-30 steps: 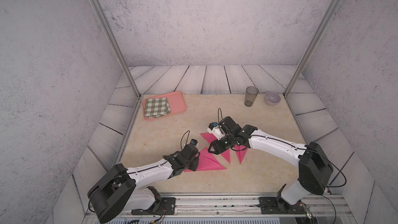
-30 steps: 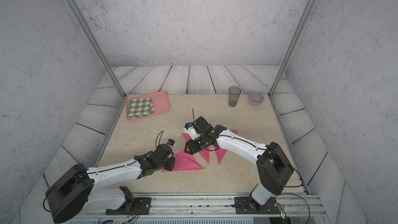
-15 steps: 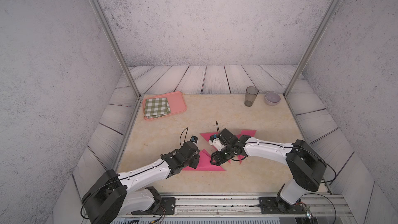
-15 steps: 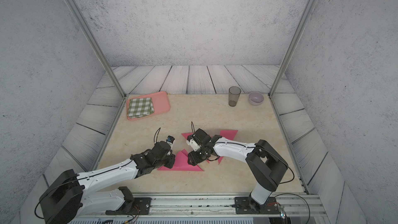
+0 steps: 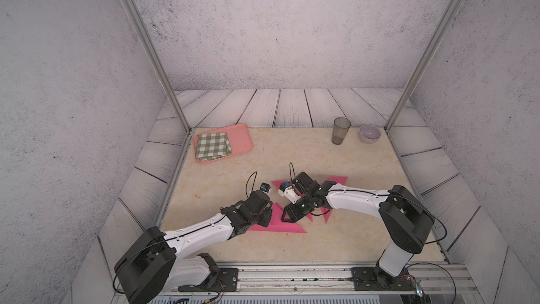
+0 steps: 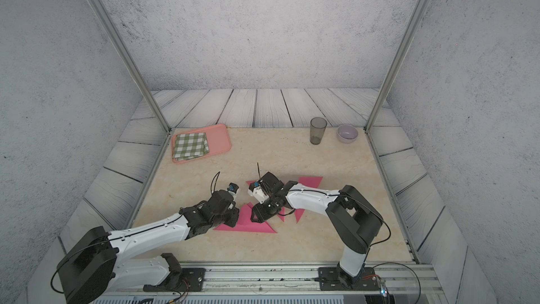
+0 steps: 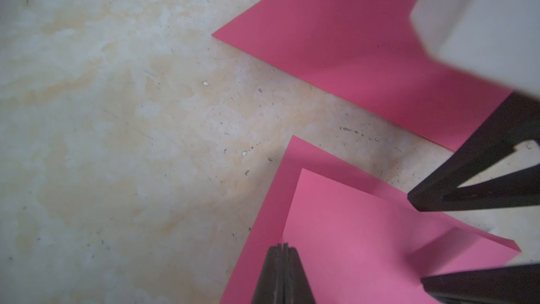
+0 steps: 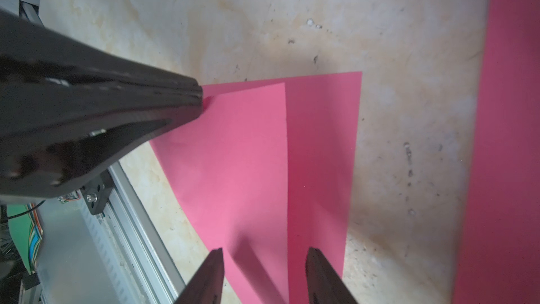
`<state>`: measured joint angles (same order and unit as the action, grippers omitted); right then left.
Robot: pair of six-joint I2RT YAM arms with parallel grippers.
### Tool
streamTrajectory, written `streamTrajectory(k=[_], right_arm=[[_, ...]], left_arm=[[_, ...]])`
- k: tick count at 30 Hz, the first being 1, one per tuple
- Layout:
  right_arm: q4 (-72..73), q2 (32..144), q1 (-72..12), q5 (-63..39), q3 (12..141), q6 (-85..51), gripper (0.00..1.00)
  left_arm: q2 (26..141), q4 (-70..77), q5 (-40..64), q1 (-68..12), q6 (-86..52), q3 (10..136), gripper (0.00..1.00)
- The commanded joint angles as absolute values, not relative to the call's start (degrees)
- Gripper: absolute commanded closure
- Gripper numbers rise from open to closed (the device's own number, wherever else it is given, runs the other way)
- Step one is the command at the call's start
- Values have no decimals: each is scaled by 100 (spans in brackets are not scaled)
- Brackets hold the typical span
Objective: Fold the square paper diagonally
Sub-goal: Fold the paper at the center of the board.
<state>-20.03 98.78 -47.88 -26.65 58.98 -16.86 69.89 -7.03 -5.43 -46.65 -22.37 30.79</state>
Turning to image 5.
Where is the right aluminium frame post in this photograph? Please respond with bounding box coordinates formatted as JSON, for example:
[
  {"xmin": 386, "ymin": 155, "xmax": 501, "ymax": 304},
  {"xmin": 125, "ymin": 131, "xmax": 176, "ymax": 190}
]
[{"xmin": 384, "ymin": 0, "xmax": 464, "ymax": 134}]

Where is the aluminium frame post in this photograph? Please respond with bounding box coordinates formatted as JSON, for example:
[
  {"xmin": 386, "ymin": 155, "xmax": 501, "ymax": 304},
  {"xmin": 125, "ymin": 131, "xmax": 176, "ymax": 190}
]
[
  {"xmin": 384, "ymin": 0, "xmax": 464, "ymax": 134},
  {"xmin": 120, "ymin": 0, "xmax": 191, "ymax": 133}
]

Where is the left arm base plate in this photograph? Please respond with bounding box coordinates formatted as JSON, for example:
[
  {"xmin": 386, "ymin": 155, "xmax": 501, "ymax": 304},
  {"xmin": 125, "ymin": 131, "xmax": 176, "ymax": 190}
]
[{"xmin": 178, "ymin": 268, "xmax": 239, "ymax": 293}]

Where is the green checkered cloth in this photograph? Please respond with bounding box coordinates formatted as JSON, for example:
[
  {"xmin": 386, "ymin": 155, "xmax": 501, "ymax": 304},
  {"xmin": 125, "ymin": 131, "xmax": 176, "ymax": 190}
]
[{"xmin": 195, "ymin": 132, "xmax": 232, "ymax": 161}]

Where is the grey translucent cup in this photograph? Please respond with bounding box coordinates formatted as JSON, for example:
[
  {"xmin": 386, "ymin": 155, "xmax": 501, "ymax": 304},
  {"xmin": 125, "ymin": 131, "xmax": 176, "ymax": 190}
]
[{"xmin": 331, "ymin": 117, "xmax": 352, "ymax": 145}]

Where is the lilac bowl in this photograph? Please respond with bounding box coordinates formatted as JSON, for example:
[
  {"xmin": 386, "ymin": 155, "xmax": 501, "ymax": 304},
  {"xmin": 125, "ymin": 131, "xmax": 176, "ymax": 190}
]
[{"xmin": 359, "ymin": 125, "xmax": 381, "ymax": 144}]

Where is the pink plastic tray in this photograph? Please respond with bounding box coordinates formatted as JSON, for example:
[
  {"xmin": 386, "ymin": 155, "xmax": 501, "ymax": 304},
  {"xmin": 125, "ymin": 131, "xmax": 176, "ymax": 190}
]
[{"xmin": 193, "ymin": 124, "xmax": 254, "ymax": 163}]

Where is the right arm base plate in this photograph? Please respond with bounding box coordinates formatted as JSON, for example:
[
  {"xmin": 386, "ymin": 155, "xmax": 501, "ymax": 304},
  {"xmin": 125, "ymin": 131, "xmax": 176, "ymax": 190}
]
[{"xmin": 350, "ymin": 266, "xmax": 416, "ymax": 291}]

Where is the front aluminium rail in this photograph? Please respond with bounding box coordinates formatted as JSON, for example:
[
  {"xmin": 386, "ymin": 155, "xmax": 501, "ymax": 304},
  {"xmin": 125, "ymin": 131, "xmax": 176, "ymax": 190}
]
[{"xmin": 151, "ymin": 262, "xmax": 483, "ymax": 303}]

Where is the left aluminium frame post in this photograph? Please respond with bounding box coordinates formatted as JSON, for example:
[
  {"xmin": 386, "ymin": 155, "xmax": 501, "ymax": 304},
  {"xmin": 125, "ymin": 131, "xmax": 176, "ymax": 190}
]
[{"xmin": 120, "ymin": 0, "xmax": 191, "ymax": 133}]

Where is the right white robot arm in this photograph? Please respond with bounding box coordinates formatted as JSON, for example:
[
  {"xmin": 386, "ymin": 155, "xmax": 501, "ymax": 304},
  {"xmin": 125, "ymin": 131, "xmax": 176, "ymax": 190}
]
[{"xmin": 278, "ymin": 172, "xmax": 435, "ymax": 279}]

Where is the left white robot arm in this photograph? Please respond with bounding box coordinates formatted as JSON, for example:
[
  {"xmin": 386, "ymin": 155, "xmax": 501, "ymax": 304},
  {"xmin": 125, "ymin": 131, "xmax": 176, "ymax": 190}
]
[{"xmin": 114, "ymin": 184, "xmax": 272, "ymax": 303}]

